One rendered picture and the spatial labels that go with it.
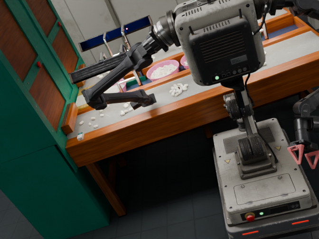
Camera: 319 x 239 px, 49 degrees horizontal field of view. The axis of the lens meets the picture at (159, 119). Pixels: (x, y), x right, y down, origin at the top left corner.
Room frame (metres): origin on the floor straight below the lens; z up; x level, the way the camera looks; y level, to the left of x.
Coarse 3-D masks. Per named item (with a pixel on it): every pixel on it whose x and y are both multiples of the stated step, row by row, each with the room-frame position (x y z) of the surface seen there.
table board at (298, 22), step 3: (285, 9) 2.62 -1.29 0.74; (294, 18) 2.42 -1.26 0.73; (297, 18) 2.39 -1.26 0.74; (294, 21) 2.43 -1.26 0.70; (297, 21) 2.37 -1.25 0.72; (300, 21) 2.32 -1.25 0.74; (294, 24) 2.44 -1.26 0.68; (297, 24) 2.38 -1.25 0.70; (300, 24) 2.31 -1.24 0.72; (303, 24) 2.26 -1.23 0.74; (306, 24) 2.24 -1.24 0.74; (300, 27) 2.32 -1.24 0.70; (312, 30) 2.13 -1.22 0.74; (315, 33) 2.07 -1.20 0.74; (318, 33) 2.06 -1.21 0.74; (318, 36) 2.02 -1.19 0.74
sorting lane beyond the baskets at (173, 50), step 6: (276, 12) 2.64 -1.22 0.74; (282, 12) 2.59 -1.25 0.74; (270, 18) 2.58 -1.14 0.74; (174, 48) 2.83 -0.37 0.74; (180, 48) 2.77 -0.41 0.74; (156, 54) 2.87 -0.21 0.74; (162, 54) 2.82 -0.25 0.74; (168, 54) 2.77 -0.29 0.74; (174, 54) 2.72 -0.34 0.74; (156, 60) 2.75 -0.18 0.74; (90, 78) 2.99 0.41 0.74; (96, 78) 2.93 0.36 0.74; (84, 84) 2.91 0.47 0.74; (90, 84) 2.86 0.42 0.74
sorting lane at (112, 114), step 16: (272, 48) 2.12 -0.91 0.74; (288, 48) 2.04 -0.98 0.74; (304, 48) 1.95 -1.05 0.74; (272, 64) 1.93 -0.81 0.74; (176, 80) 2.28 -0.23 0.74; (192, 80) 2.18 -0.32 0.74; (160, 96) 2.16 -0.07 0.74; (96, 112) 2.33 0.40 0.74; (112, 112) 2.23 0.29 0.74; (128, 112) 2.14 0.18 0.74; (80, 128) 2.22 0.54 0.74; (96, 128) 2.12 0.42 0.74
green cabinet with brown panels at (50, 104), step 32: (0, 0) 2.42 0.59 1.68; (32, 0) 2.93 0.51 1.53; (0, 32) 2.18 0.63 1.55; (32, 32) 2.59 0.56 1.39; (64, 32) 3.24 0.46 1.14; (0, 64) 1.97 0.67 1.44; (32, 64) 2.29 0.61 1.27; (64, 64) 2.83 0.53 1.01; (0, 96) 1.99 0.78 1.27; (32, 96) 2.07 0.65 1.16; (64, 96) 2.45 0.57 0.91; (0, 128) 2.01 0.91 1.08; (32, 128) 1.98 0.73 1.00; (0, 160) 2.03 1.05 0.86
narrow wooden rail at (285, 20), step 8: (280, 16) 2.49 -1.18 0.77; (288, 16) 2.46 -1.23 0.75; (272, 24) 2.48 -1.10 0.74; (280, 24) 2.47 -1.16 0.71; (288, 24) 2.46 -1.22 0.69; (176, 56) 2.60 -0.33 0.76; (152, 64) 2.65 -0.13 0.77; (160, 64) 2.62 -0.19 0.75; (168, 64) 2.61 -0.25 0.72; (144, 72) 2.65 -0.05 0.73
